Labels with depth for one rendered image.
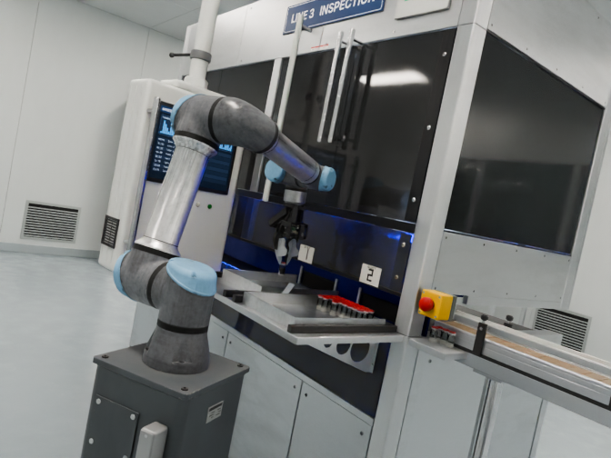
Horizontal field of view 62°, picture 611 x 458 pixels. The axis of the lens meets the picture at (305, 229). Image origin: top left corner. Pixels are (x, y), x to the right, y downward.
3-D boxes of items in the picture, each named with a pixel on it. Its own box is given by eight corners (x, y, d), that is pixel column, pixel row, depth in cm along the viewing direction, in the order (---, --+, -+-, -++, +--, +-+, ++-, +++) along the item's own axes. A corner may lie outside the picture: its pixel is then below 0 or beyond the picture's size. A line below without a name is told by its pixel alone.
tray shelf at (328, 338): (286, 284, 208) (287, 280, 208) (419, 341, 154) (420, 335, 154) (179, 277, 178) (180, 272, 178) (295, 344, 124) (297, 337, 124)
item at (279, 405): (258, 358, 375) (281, 243, 371) (516, 534, 214) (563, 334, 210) (125, 364, 313) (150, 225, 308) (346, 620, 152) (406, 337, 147)
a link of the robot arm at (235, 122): (258, 90, 115) (342, 166, 157) (221, 88, 120) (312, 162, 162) (242, 138, 113) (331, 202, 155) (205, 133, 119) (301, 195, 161)
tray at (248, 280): (295, 283, 204) (296, 274, 204) (336, 300, 184) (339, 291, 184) (221, 277, 183) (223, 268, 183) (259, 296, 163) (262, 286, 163)
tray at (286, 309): (327, 305, 170) (330, 295, 170) (383, 330, 150) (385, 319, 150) (242, 303, 149) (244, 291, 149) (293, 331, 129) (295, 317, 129)
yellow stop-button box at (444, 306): (432, 313, 150) (437, 290, 149) (452, 321, 144) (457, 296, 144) (415, 313, 145) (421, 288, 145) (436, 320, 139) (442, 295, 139)
